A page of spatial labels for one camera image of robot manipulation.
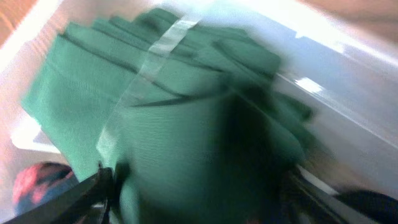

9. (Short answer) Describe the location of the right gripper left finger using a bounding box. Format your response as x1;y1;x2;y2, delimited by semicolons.
5;167;114;224

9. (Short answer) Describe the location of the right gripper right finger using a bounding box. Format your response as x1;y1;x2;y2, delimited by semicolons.
280;169;354;224

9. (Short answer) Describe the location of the red navy plaid shirt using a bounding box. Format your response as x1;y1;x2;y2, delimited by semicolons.
12;162;79;215

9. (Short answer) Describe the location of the dark green garment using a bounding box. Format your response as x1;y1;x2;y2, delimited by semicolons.
22;8;313;223

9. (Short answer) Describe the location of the clear plastic storage bin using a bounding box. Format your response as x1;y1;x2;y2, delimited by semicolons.
1;0;397;223

